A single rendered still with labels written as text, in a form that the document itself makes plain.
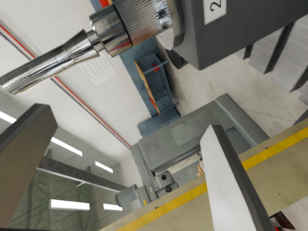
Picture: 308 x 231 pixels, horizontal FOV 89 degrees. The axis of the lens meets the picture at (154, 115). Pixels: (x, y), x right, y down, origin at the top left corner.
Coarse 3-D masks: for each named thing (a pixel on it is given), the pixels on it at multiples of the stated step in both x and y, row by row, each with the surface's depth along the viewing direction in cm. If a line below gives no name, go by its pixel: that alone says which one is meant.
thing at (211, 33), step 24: (168, 0) 14; (192, 0) 13; (216, 0) 13; (240, 0) 14; (264, 0) 15; (288, 0) 16; (168, 24) 16; (192, 24) 14; (216, 24) 15; (240, 24) 16; (264, 24) 17; (168, 48) 20; (192, 48) 16; (216, 48) 17; (240, 48) 18
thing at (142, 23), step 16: (128, 0) 15; (144, 0) 15; (112, 16) 15; (128, 16) 15; (144, 16) 16; (160, 16) 16; (112, 32) 16; (128, 32) 16; (144, 32) 17; (160, 32) 18; (128, 48) 18
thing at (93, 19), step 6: (90, 18) 15; (96, 18) 15; (96, 24) 15; (96, 30) 15; (102, 30) 15; (102, 36) 15; (108, 36) 16; (102, 42) 16; (108, 42) 16; (108, 48) 16; (114, 48) 17; (108, 54) 17; (114, 54) 17
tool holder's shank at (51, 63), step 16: (80, 32) 16; (64, 48) 16; (80, 48) 16; (96, 48) 17; (32, 64) 16; (48, 64) 16; (64, 64) 17; (0, 80) 16; (16, 80) 16; (32, 80) 17
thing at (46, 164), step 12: (12, 36) 330; (24, 48) 352; (84, 108) 540; (96, 120) 603; (48, 168) 323; (60, 168) 357; (72, 168) 397; (84, 180) 419; (96, 180) 475; (108, 180) 548
